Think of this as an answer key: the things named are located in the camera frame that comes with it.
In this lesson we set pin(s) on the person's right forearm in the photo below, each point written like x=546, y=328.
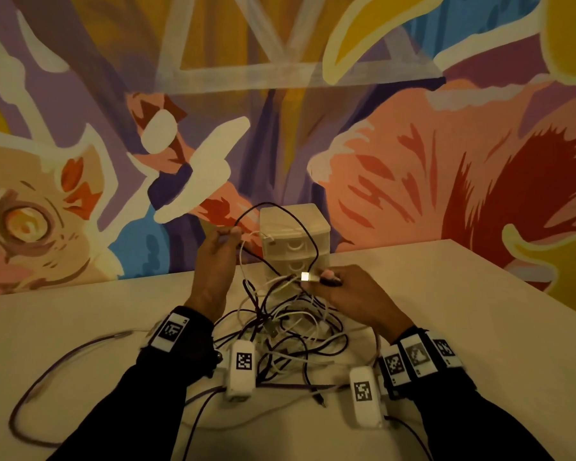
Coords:
x=465, y=417

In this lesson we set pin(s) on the person's left forearm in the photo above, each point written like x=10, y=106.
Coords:
x=139, y=398

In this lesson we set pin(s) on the white wrist camera with marker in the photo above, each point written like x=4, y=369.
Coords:
x=366, y=396
x=241, y=369

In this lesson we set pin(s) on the white plastic mini drawer unit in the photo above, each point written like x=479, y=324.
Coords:
x=295, y=237

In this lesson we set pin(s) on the person's left hand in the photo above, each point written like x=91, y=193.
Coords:
x=213, y=278

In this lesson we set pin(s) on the person's right thumb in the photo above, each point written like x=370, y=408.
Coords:
x=332, y=275

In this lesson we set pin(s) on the right wristband with marker tags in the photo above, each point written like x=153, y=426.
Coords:
x=417, y=357

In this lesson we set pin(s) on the person's right hand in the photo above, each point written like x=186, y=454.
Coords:
x=365, y=302

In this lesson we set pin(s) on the left wristband with marker tag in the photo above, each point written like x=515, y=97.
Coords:
x=170, y=330

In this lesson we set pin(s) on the person's left fingers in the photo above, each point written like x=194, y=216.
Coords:
x=229, y=235

